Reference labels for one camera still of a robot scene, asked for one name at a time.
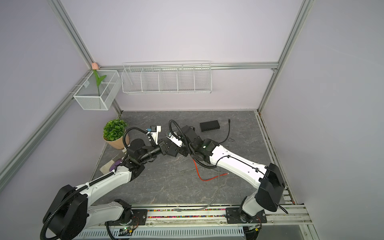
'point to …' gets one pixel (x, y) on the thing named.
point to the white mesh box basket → (99, 91)
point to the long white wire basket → (167, 77)
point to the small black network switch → (209, 126)
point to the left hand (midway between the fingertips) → (178, 142)
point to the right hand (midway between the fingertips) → (180, 140)
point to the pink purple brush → (114, 164)
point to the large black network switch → (169, 147)
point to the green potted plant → (113, 132)
